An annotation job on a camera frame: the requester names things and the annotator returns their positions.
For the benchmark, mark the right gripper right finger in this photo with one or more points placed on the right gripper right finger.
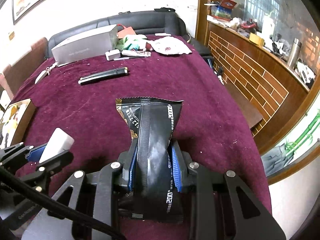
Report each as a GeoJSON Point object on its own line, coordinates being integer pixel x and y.
{"type": "Point", "coordinates": [180, 165]}

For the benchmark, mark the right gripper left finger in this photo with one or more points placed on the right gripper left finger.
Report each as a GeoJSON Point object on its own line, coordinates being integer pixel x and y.
{"type": "Point", "coordinates": [129, 166]}

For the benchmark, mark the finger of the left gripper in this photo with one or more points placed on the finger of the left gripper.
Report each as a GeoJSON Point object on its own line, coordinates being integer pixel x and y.
{"type": "Point", "coordinates": [45, 170]}
{"type": "Point", "coordinates": [35, 153]}

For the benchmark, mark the small white bottle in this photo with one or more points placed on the small white bottle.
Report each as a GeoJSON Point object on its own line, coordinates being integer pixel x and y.
{"type": "Point", "coordinates": [59, 141]}

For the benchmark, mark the black snack packet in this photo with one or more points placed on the black snack packet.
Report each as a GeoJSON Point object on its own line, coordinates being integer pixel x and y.
{"type": "Point", "coordinates": [154, 196]}

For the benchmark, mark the cardboard tray box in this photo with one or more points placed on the cardboard tray box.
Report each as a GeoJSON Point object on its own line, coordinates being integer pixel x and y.
{"type": "Point", "coordinates": [15, 121]}

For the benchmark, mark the maroon armchair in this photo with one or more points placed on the maroon armchair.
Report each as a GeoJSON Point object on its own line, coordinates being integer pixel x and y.
{"type": "Point", "coordinates": [14, 74]}

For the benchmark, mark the white key fob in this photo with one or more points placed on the white key fob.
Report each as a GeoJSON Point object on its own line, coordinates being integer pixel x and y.
{"type": "Point", "coordinates": [45, 73]}

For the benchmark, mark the black marker yellow cap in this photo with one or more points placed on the black marker yellow cap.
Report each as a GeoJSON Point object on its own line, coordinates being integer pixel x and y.
{"type": "Point", "coordinates": [109, 74]}

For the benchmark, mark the small white charger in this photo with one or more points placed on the small white charger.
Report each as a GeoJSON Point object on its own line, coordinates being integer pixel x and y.
{"type": "Point", "coordinates": [113, 54]}

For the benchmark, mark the silver sachet packet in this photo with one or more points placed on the silver sachet packet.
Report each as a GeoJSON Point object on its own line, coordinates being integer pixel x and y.
{"type": "Point", "coordinates": [134, 53]}

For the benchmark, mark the green cloth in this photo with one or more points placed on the green cloth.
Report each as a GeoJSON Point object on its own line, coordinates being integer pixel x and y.
{"type": "Point", "coordinates": [132, 42]}

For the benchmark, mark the pink cloth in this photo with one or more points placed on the pink cloth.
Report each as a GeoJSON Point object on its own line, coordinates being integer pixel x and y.
{"type": "Point", "coordinates": [170, 46]}

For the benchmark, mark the grey shoe box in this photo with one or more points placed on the grey shoe box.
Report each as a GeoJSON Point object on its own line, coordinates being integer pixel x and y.
{"type": "Point", "coordinates": [87, 44]}

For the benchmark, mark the red bag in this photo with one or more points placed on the red bag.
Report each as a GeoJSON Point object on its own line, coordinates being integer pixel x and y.
{"type": "Point", "coordinates": [125, 31]}

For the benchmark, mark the brown wooden cabinet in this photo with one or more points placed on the brown wooden cabinet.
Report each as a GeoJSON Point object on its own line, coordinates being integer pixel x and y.
{"type": "Point", "coordinates": [261, 77]}

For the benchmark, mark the steel thermos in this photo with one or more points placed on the steel thermos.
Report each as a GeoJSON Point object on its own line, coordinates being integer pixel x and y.
{"type": "Point", "coordinates": [294, 53]}

